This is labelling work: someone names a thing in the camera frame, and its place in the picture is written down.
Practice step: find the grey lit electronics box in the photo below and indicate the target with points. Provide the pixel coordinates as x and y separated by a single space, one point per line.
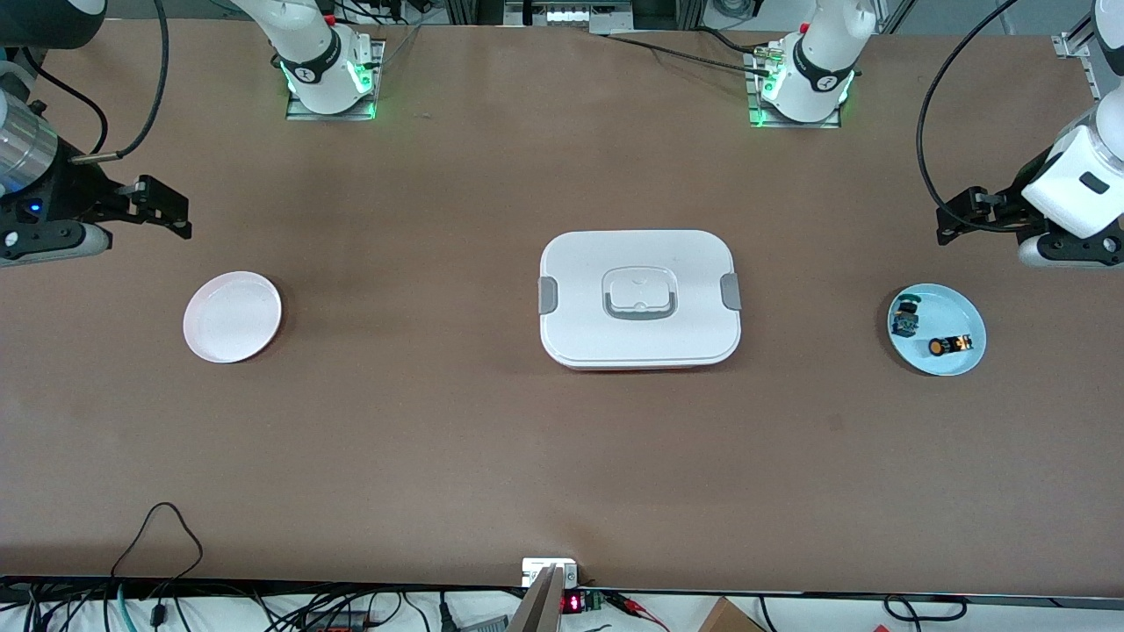
571 16

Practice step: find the pale pink round plate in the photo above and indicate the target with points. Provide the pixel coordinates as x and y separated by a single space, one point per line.
233 318

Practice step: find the brown cardboard box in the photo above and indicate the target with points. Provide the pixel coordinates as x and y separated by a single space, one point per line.
729 619

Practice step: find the red digit display module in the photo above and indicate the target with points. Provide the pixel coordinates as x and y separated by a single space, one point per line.
572 604

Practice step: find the light blue round plate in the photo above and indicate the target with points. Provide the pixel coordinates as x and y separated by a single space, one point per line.
953 312

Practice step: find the aluminium profile bar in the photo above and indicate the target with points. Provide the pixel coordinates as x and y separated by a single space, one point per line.
537 610

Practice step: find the orange switch module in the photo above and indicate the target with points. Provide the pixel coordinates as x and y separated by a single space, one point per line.
940 348

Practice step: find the red clip lead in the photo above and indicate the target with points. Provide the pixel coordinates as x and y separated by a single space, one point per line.
637 606

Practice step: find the aluminium frame extrusion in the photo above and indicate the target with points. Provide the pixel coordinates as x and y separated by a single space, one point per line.
1073 46

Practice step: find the small white box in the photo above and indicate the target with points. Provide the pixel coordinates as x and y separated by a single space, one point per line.
537 566

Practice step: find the white lidded lunch box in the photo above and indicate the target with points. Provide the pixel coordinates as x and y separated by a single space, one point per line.
641 333

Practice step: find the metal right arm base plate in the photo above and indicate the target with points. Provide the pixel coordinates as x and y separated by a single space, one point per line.
373 88

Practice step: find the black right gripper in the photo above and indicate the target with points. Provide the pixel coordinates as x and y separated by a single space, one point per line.
54 200

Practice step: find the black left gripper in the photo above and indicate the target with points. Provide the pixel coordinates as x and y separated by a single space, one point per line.
1004 207

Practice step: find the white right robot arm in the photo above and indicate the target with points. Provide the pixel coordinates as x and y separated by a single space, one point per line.
320 79

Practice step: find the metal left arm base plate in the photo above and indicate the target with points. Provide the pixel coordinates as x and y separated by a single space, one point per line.
753 105

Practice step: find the green switch module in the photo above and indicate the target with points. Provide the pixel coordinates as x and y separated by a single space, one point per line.
905 320

